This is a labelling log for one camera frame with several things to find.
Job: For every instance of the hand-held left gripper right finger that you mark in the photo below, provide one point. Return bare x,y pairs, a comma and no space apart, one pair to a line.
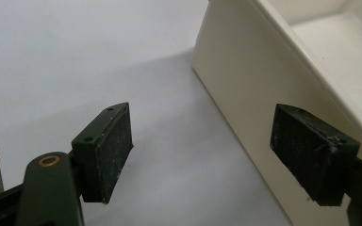
311,150

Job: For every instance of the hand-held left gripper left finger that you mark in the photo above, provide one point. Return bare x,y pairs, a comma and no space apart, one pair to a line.
106,150

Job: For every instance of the cream plastic box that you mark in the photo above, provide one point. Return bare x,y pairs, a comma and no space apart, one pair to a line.
264,78

